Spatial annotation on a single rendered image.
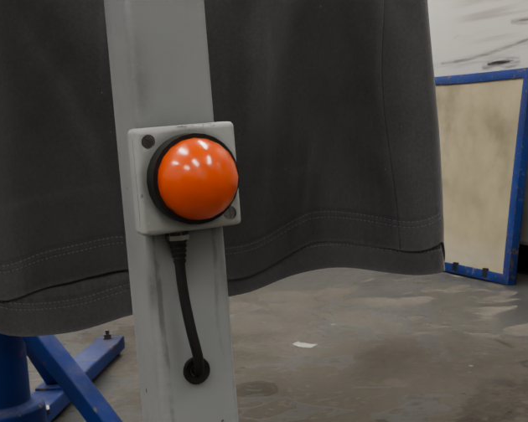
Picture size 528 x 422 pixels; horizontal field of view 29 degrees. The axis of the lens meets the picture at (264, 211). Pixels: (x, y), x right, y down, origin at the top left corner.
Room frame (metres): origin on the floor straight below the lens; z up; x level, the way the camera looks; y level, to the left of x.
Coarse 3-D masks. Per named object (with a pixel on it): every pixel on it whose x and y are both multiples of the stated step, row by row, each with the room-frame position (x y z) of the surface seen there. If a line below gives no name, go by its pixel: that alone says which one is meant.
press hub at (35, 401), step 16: (0, 336) 1.98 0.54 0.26; (0, 352) 1.98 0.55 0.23; (16, 352) 2.01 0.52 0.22; (0, 368) 1.98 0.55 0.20; (16, 368) 2.00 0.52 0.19; (0, 384) 1.98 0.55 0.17; (16, 384) 2.00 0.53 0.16; (0, 400) 1.98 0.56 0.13; (16, 400) 2.00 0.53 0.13; (32, 400) 2.04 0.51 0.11; (0, 416) 1.96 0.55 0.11; (16, 416) 1.96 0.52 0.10; (32, 416) 1.99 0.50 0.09
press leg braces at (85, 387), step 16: (48, 336) 1.94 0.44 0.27; (32, 352) 2.25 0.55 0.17; (48, 352) 1.91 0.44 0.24; (64, 352) 1.93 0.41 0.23; (48, 368) 1.92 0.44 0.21; (64, 368) 1.89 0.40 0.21; (80, 368) 1.91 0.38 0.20; (48, 384) 2.36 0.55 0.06; (64, 384) 1.89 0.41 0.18; (80, 384) 1.88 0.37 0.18; (80, 400) 1.87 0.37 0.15; (96, 400) 1.87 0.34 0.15; (96, 416) 1.84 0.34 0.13; (112, 416) 1.85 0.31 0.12
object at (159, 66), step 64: (128, 0) 0.48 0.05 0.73; (192, 0) 0.49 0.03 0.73; (128, 64) 0.48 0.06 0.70; (192, 64) 0.49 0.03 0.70; (128, 128) 0.49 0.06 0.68; (192, 128) 0.47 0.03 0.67; (128, 192) 0.50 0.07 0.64; (128, 256) 0.51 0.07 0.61; (192, 256) 0.48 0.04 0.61; (192, 384) 0.48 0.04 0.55
